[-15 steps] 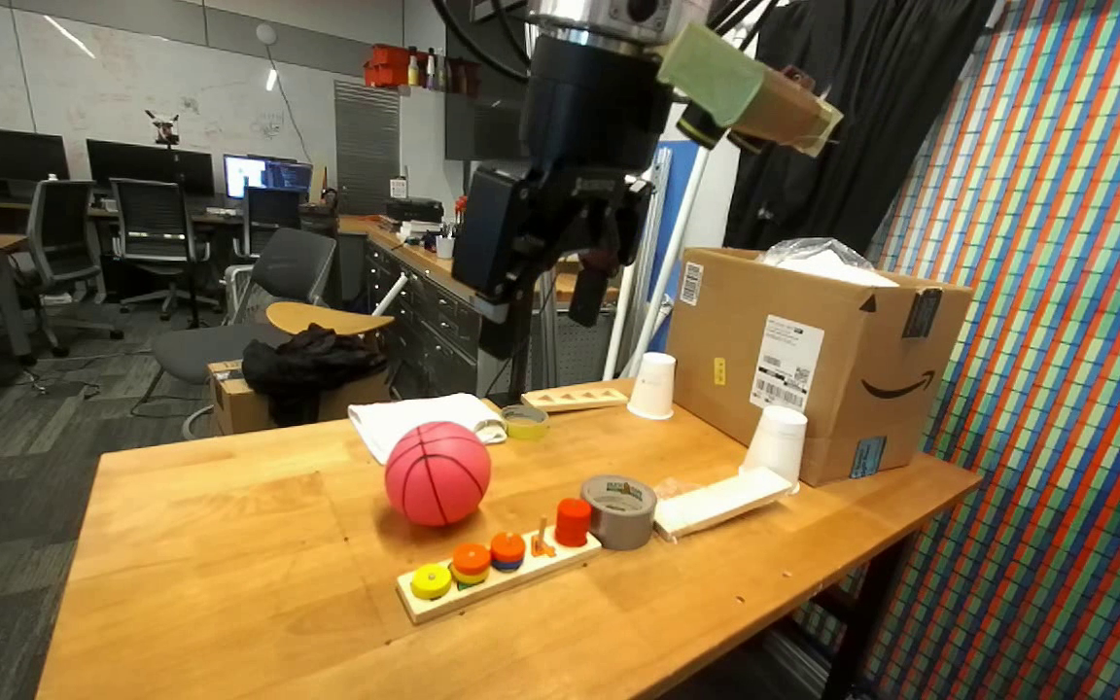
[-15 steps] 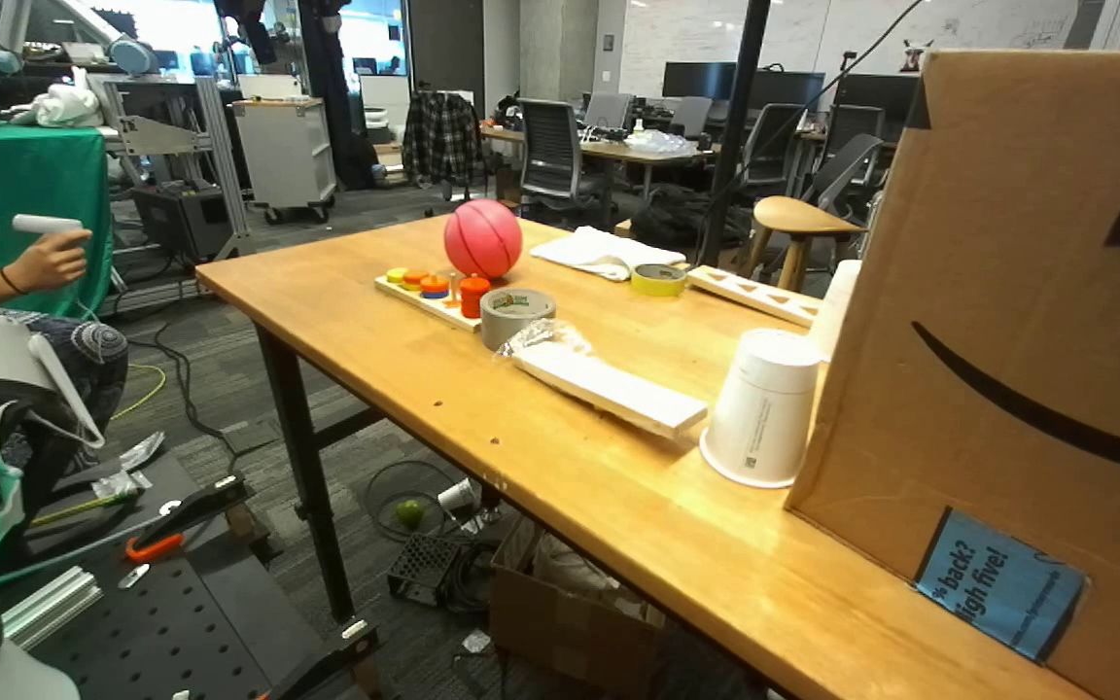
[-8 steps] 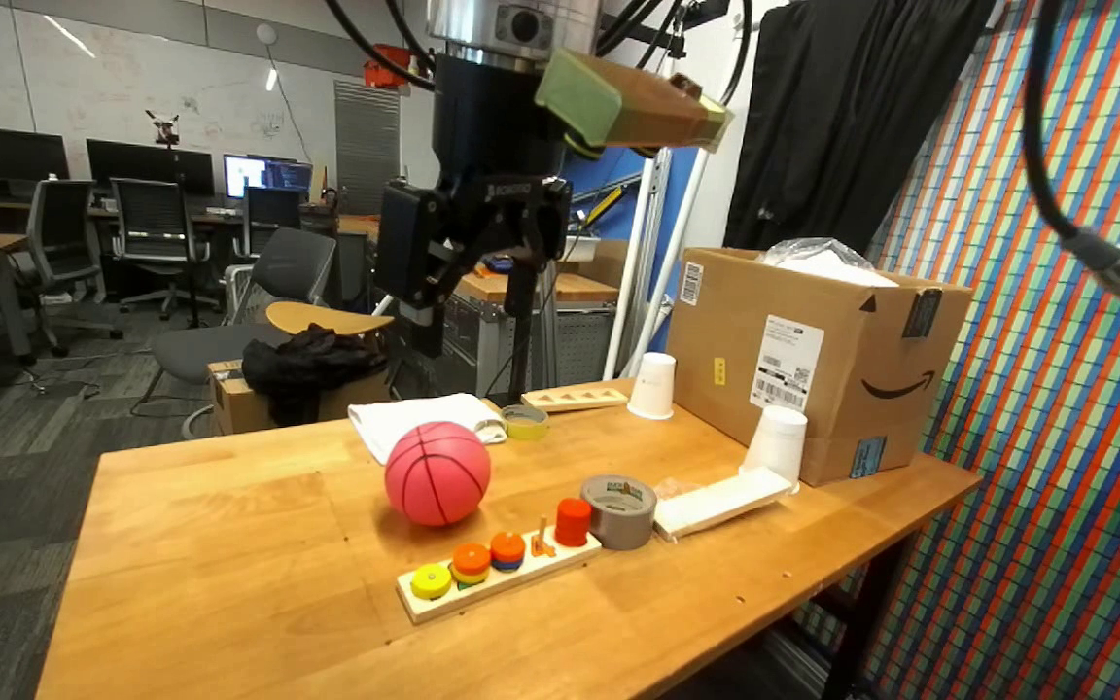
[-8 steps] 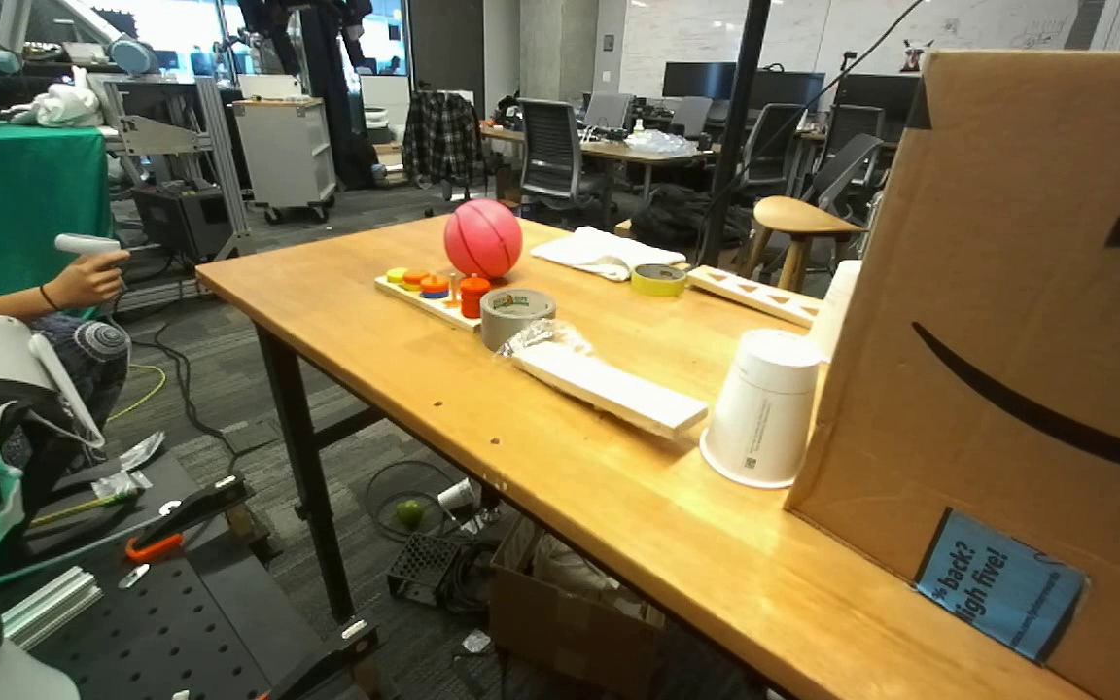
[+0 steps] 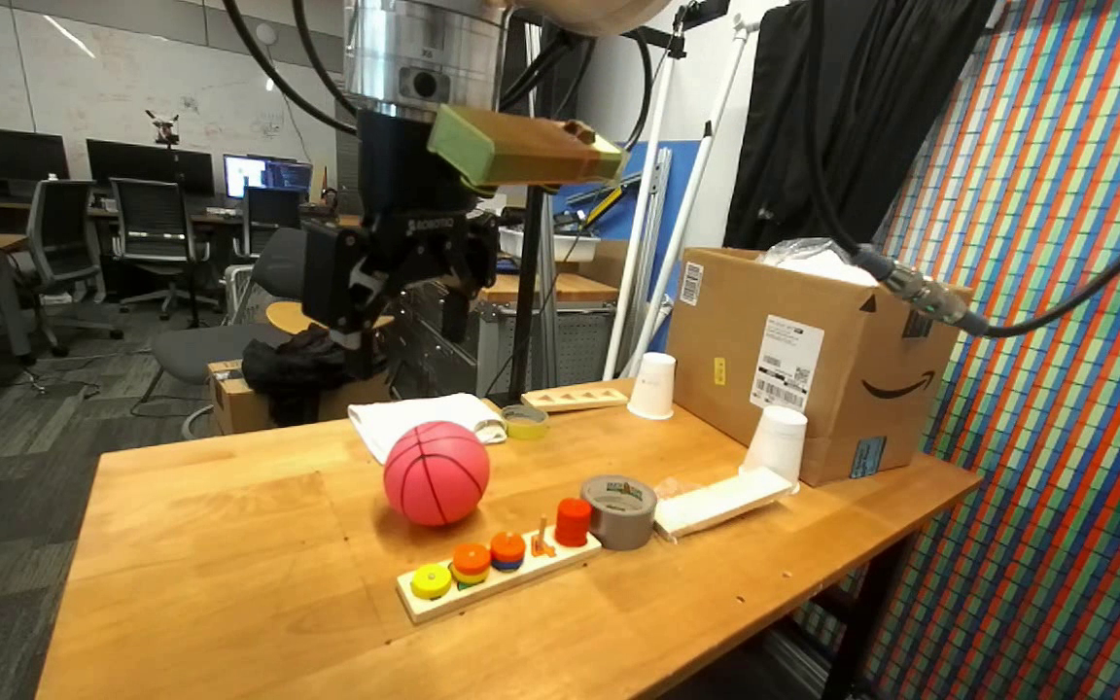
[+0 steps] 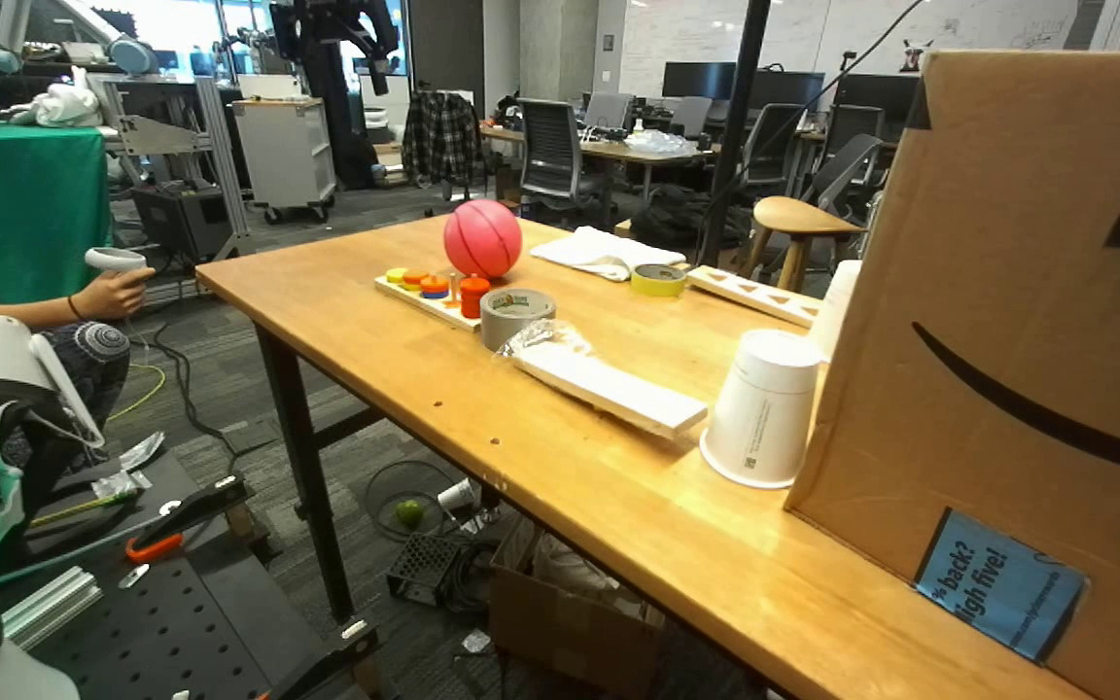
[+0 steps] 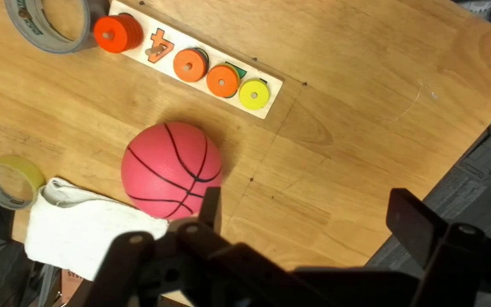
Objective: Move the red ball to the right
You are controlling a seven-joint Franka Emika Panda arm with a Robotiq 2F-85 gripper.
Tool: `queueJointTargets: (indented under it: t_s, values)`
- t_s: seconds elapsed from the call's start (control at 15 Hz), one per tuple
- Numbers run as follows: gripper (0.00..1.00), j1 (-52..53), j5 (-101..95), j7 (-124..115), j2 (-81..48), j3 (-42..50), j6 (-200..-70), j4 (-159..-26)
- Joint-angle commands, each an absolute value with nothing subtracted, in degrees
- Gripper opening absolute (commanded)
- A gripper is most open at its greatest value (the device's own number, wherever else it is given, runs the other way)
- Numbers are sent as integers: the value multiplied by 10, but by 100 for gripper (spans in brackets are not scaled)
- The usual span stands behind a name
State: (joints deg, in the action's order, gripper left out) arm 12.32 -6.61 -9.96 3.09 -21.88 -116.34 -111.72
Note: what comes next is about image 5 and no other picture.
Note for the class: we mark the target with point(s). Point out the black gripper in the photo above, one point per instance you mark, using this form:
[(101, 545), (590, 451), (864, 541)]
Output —
[(410, 178)]

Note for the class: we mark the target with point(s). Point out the pink-red rubber basketball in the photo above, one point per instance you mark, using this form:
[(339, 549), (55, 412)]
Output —
[(438, 472)]

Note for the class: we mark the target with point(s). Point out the black vertical pole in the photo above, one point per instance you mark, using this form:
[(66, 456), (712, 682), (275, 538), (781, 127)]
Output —
[(528, 293)]

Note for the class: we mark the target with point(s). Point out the white folded cloth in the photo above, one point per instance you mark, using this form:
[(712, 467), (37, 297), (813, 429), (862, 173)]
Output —
[(425, 416)]

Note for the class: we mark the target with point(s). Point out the green and tan wrist block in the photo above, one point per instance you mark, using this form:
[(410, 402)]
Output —
[(524, 144)]

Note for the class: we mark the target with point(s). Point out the lit computer monitor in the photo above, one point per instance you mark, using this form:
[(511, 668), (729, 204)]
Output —
[(261, 178)]

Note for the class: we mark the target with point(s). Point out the yellow-rimmed clear tape roll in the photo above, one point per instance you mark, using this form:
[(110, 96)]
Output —
[(524, 421)]

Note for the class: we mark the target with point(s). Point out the pale wooden board with arrows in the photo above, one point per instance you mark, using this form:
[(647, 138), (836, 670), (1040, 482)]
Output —
[(573, 399)]

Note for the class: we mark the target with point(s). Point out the low wooden crate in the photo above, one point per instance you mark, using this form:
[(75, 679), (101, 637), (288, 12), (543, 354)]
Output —
[(234, 399)]

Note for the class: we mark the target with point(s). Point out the grey office chair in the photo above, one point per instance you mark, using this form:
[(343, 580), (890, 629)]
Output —
[(60, 256), (152, 235)]

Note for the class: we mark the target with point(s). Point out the white paper cup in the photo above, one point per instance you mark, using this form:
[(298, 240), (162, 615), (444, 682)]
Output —
[(651, 386), (781, 440)]

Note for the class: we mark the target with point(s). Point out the large brown cardboard box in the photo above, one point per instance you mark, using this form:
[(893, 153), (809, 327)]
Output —
[(729, 353)]

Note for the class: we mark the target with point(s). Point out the white shipping label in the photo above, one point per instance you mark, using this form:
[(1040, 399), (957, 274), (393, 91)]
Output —
[(787, 363)]

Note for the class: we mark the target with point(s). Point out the white plastic bag in box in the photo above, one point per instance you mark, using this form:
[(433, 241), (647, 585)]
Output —
[(817, 259)]

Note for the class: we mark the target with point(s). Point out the black hanging cloth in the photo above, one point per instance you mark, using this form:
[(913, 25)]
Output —
[(847, 117)]

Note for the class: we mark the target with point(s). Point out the blue sticker on box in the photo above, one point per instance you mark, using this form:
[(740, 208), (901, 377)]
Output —
[(870, 456)]

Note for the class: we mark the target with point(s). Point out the grey duct tape roll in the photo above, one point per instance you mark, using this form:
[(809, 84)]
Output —
[(619, 515)]

